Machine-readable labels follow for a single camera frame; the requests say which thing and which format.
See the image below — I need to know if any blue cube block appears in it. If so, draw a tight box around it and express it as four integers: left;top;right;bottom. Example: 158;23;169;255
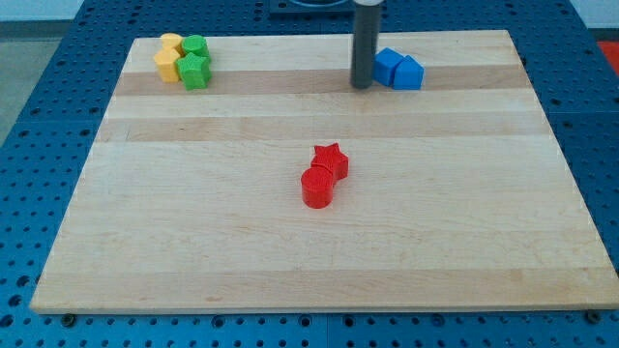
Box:
372;47;404;86

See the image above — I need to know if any yellow pentagon block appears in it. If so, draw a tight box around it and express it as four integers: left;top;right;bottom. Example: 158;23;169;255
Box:
153;48;181;83

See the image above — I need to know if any blue pentagon block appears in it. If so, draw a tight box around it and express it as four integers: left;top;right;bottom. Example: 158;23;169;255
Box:
393;55;425;90

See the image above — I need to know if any red object at right edge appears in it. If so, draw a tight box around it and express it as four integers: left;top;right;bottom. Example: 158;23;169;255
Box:
598;41;619;74

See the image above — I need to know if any wooden board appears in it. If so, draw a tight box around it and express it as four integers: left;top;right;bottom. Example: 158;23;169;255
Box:
30;30;618;314

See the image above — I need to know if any red cylinder block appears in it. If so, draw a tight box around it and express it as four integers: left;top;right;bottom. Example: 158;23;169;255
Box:
301;166;334;209

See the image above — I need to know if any red star block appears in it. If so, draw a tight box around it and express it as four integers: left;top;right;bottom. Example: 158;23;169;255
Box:
310;142;349;181

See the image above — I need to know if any green star block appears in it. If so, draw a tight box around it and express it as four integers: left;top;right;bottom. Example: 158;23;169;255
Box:
176;52;212;90

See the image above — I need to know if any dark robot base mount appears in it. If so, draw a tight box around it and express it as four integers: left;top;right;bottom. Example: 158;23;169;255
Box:
264;0;356;17

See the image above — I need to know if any yellow heart block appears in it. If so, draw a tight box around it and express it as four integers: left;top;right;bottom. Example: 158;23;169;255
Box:
160;33;185;56

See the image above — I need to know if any green cylinder block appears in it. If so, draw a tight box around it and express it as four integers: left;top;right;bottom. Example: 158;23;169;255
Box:
181;35;210;59

